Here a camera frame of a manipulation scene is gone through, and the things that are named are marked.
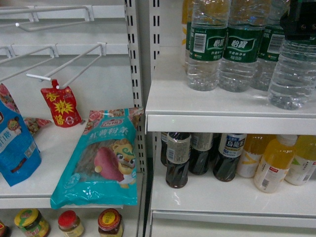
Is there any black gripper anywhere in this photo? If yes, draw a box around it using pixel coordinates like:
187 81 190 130
280 0 316 40

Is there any clear water bottle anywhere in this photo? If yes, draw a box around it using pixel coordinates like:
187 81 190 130
268 37 316 110

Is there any water bottle middle front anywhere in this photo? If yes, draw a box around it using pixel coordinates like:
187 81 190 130
219 0 271 92

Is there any water bottle left front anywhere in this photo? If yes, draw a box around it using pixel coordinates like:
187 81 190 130
187 0 232 91

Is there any yellow bottle behind water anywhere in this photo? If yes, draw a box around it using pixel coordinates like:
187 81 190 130
181 0 195 72

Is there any white shelf with water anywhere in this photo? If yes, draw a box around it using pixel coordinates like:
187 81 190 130
145 53 316 135

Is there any slotted white shelf upright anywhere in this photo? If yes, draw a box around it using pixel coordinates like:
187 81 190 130
124 0 147 173

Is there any white drinks shelf lower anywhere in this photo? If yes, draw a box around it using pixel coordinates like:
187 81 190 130
149 145 316 229

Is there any white snack shelf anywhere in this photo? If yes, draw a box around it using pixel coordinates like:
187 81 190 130
0 124 85 209

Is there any orange juice bottle left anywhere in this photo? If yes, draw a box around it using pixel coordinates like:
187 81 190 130
237 134 276 178

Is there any orange juice bottle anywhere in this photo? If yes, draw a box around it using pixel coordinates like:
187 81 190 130
254 134 298 193
237 134 276 178
285 135 316 186

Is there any orange juice bottle front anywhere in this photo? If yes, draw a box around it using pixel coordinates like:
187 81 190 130
254 134 298 193

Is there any oolong tea bottle white label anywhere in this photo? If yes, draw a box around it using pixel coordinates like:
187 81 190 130
213 133 247 182

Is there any slotted white upright right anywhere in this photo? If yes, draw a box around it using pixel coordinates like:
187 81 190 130
149 0 160 73

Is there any orange juice bottle right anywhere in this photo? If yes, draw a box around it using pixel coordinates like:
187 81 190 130
285 135 316 186

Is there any dark tea bottle middle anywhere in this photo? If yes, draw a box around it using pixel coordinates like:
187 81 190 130
189 132 213 175

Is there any dark tea bottle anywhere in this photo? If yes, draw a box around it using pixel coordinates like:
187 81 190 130
189 132 213 175
165 132 191 189
160 132 167 166

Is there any dark tea bottle front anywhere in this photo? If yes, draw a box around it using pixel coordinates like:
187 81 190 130
165 132 191 189

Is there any dark tea bottle back left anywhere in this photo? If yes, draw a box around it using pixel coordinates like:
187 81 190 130
160 132 167 166

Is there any teal sweet potato noodle bag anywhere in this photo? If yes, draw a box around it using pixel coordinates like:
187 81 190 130
50 107 143 209

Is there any red sauce pouch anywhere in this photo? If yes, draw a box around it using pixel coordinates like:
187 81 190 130
40 79 82 128

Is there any white display hook upper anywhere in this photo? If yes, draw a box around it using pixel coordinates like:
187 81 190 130
0 5 94 32

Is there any white display hook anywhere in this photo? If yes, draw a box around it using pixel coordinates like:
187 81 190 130
0 41 107 87
0 5 94 32

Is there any red label chili jar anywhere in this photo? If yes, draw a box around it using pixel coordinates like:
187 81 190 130
98 208 123 237

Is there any floral snack packet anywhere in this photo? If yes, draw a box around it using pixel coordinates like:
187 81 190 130
23 118 52 136

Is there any red lid pickle jar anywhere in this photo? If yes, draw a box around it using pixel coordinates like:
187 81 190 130
58 210 84 237

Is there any blue sugar bag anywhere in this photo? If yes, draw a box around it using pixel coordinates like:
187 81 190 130
0 84 41 187

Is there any yellow lid sauce jar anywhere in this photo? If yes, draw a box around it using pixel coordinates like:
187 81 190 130
14 208 50 237

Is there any jar at left edge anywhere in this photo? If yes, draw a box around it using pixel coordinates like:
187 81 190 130
0 221 11 237

